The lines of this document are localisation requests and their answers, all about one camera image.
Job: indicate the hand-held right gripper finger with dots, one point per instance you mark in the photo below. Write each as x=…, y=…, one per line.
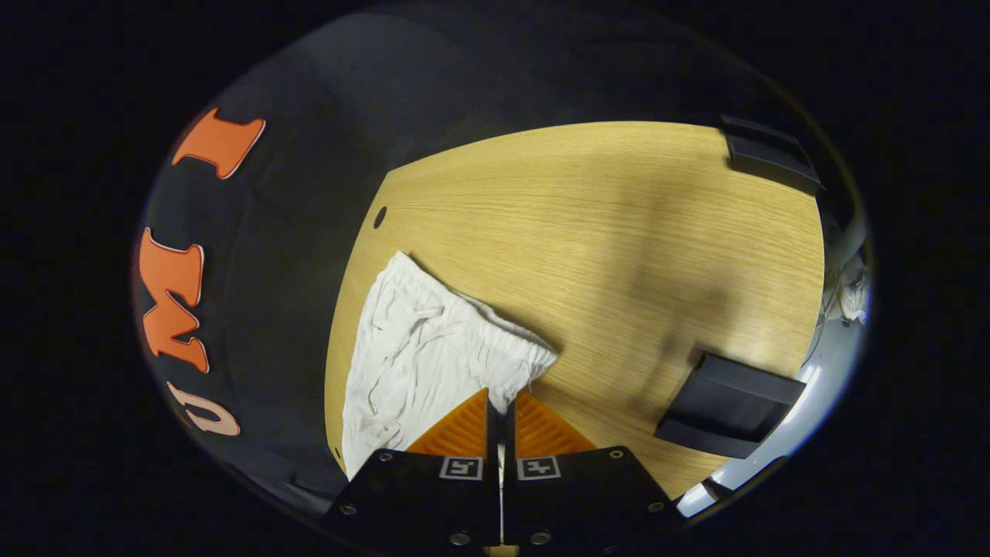
x=510, y=437
x=492, y=437

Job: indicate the white jeans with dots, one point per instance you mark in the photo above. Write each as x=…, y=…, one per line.
x=418, y=356

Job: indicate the black block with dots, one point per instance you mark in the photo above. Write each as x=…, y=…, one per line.
x=727, y=406
x=766, y=155

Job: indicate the white crumpled cloth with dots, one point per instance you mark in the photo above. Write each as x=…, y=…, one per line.
x=851, y=298

